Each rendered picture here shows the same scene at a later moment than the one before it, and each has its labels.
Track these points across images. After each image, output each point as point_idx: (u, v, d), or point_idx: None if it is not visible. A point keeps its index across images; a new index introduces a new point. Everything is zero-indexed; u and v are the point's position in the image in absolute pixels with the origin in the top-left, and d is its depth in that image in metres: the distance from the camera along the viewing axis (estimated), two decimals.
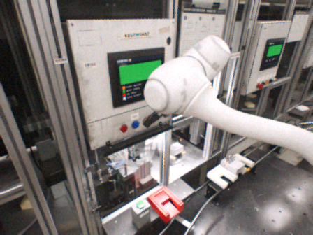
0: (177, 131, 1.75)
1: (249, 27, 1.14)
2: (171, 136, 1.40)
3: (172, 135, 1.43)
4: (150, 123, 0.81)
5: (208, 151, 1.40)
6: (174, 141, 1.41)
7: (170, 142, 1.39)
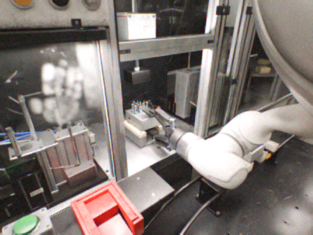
0: (158, 103, 1.18)
1: None
2: (138, 68, 0.77)
3: (142, 68, 0.80)
4: (149, 112, 0.78)
5: (202, 124, 0.83)
6: (144, 77, 0.77)
7: (137, 77, 0.75)
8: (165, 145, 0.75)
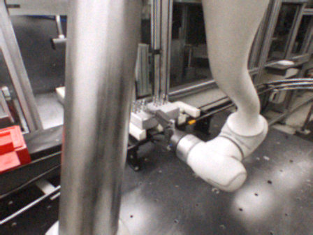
0: None
1: None
2: (63, 36, 0.85)
3: None
4: (149, 112, 0.78)
5: None
6: None
7: (60, 43, 0.83)
8: (164, 146, 0.76)
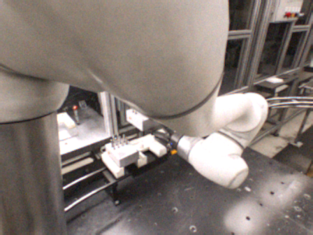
0: (92, 103, 1.27)
1: None
2: None
3: None
4: None
5: (108, 122, 0.92)
6: None
7: None
8: (164, 144, 0.75)
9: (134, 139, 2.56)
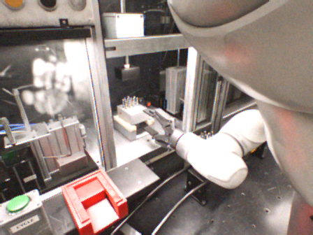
0: (150, 100, 1.23)
1: None
2: (128, 66, 0.81)
3: (133, 65, 0.84)
4: (149, 112, 0.78)
5: (190, 118, 0.88)
6: (134, 74, 0.82)
7: (126, 73, 0.80)
8: (165, 145, 0.75)
9: None
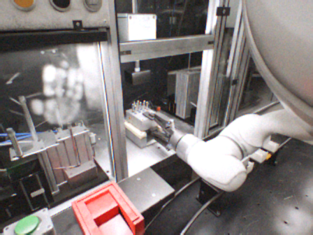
0: (158, 103, 1.18)
1: None
2: (139, 69, 0.77)
3: (143, 68, 0.80)
4: (148, 115, 0.79)
5: (202, 124, 0.83)
6: (144, 78, 0.78)
7: (137, 77, 0.75)
8: (164, 145, 0.75)
9: None
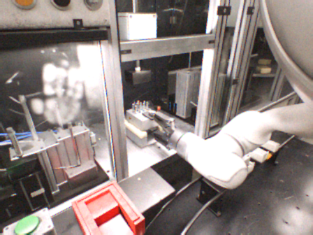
0: (158, 103, 1.18)
1: None
2: (140, 68, 0.77)
3: (144, 68, 0.80)
4: (148, 115, 0.79)
5: (203, 124, 0.83)
6: (145, 77, 0.77)
7: (137, 77, 0.75)
8: (164, 144, 0.75)
9: None
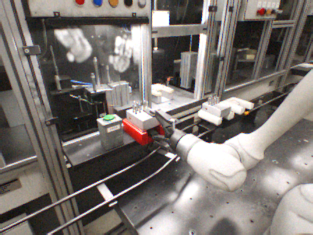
0: (166, 80, 1.55)
1: None
2: (156, 48, 1.14)
3: (159, 48, 1.17)
4: (149, 112, 0.78)
5: (200, 88, 1.20)
6: (161, 54, 1.14)
7: (156, 54, 1.12)
8: (164, 146, 0.75)
9: None
